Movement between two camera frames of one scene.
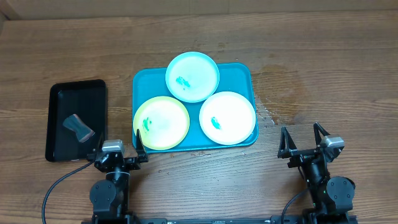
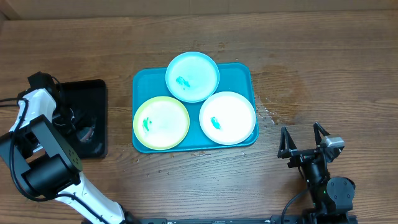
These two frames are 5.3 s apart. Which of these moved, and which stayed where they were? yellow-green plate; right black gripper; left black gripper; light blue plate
Moved: left black gripper
Stayed: right black gripper; light blue plate; yellow-green plate
